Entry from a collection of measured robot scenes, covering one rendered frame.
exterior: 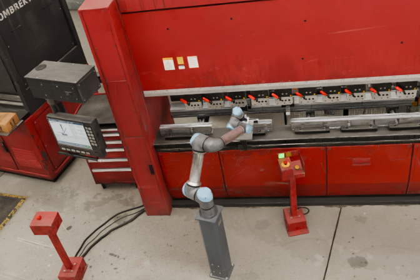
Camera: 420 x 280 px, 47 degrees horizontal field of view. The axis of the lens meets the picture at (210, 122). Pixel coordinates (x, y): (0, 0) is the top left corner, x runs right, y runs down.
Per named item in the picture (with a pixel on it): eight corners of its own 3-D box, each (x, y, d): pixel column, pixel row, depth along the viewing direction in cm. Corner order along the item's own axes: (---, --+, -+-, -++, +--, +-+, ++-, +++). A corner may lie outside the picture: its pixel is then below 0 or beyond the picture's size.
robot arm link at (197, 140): (193, 204, 377) (204, 138, 362) (179, 196, 385) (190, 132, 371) (203, 200, 386) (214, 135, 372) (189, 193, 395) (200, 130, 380)
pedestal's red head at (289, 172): (282, 180, 417) (280, 165, 407) (278, 169, 430) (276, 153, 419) (304, 176, 417) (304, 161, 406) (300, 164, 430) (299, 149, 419)
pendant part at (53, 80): (60, 159, 417) (22, 76, 366) (76, 141, 434) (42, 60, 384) (108, 169, 397) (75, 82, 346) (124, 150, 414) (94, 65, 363)
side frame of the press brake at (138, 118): (147, 215, 499) (77, 10, 362) (163, 160, 566) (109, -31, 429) (170, 215, 494) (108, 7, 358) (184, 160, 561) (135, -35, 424)
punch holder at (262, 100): (252, 106, 423) (250, 90, 413) (252, 100, 429) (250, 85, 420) (269, 105, 420) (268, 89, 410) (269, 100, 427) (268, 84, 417)
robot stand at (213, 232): (227, 281, 422) (215, 222, 376) (209, 277, 429) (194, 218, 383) (234, 264, 435) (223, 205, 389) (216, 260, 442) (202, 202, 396)
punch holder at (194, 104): (185, 110, 434) (182, 95, 424) (187, 104, 441) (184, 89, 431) (202, 109, 431) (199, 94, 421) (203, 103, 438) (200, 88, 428)
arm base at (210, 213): (214, 220, 378) (212, 212, 372) (196, 217, 384) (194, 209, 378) (220, 207, 388) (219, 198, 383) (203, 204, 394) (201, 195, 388)
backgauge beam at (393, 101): (171, 119, 478) (169, 110, 472) (174, 110, 489) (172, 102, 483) (417, 106, 434) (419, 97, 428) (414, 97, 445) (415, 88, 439)
